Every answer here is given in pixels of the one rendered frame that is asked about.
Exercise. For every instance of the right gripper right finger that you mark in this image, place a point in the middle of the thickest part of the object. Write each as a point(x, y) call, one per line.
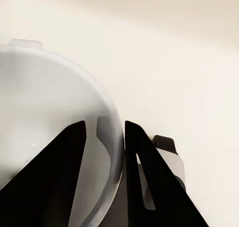
point(173, 207)

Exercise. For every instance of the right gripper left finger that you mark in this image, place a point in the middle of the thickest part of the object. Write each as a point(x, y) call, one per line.
point(42, 193)

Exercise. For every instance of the coffee cup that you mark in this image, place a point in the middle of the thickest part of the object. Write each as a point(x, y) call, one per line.
point(41, 93)

